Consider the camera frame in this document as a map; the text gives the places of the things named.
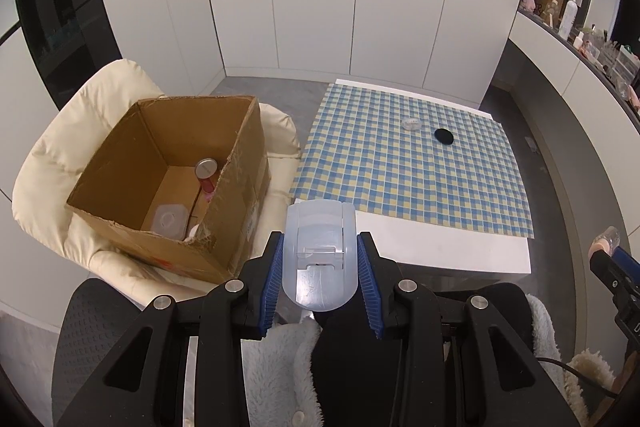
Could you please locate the blue yellow checkered tablecloth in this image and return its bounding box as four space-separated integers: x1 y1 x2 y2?
289 83 535 240

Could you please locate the cream padded armchair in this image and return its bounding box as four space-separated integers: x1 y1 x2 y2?
11 58 303 308

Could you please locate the brown paw print box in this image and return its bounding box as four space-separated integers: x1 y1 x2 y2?
542 0 569 25

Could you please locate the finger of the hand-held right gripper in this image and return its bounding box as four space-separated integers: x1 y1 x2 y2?
589 251 633 309
615 247 640 281

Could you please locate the person's right forearm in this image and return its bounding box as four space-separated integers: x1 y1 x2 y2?
567 347 640 413

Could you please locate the pale blue translucent case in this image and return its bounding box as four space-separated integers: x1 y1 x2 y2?
281 201 360 312

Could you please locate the red jar with gold lid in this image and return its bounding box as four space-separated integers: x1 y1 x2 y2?
195 158 219 194

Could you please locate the pink capped glass bottle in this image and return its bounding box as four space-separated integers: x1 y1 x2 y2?
590 226 622 258

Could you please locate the black cable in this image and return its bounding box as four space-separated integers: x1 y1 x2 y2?
537 357 616 395

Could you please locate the tall white bottle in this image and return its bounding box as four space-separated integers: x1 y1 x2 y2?
559 0 581 40

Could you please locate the pale blue fleece jacket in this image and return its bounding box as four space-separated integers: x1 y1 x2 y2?
242 294 616 427

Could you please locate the black glass oven cabinet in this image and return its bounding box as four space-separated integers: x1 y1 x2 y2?
12 0 123 108

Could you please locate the brown cardboard box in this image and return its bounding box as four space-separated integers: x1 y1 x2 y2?
66 95 273 284

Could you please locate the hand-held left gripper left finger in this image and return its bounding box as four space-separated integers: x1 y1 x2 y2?
54 231 286 427

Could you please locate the clear square plastic box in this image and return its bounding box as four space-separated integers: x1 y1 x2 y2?
141 203 191 239

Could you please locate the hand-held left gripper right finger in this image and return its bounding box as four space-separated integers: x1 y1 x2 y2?
356 231 583 427

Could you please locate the clear plastic organizer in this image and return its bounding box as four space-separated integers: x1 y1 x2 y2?
600 42 640 82

